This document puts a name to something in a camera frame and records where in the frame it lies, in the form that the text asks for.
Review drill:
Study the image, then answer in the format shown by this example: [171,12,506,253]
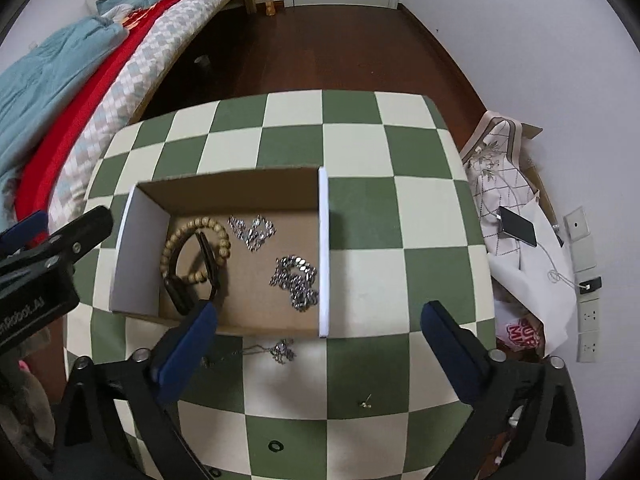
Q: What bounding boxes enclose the black charger plug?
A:
[578,276,602,295]

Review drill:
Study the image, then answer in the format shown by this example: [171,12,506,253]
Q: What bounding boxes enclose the red bed sheet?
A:
[10,0,180,221]

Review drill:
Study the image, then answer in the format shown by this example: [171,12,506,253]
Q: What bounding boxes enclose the thin silver chain bracelet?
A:
[226,213,278,252]

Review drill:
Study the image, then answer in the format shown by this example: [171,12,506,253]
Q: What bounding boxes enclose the thick silver chain bracelet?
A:
[268,253,320,313]

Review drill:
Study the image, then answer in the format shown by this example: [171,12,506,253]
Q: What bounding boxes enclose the silver pendant necklace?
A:
[202,337,298,369]

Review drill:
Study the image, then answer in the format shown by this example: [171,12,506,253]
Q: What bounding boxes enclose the checkered grey white mattress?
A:
[47,0,254,231]

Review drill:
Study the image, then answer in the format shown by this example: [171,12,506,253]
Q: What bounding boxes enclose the white wall socket strip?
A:
[564,207,602,363]

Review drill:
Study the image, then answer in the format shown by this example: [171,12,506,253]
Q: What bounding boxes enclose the white charging cable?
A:
[519,238,584,291]

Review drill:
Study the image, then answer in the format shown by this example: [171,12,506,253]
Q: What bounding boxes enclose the black fitness band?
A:
[160,228,220,316]

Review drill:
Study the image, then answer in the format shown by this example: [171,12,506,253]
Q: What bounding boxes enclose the open cardboard box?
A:
[107,167,330,338]

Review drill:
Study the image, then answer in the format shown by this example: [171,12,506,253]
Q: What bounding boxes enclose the black smartphone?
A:
[498,206,537,247]

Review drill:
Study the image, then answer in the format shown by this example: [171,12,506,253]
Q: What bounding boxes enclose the wooden bead bracelet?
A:
[159,216,232,286]

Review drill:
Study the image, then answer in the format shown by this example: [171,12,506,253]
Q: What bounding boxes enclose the white red plastic bag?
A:
[495,301,544,356]

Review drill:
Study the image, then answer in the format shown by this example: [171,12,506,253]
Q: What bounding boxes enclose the white patterned tote bag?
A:
[461,112,578,356]

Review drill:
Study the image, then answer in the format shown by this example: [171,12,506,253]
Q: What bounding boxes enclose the small stud earring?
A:
[359,394,372,410]

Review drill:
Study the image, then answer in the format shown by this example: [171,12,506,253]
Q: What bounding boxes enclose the teal blanket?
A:
[1,16,128,177]

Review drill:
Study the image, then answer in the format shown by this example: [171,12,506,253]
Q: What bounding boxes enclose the small orange bottle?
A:
[265,0,277,16]

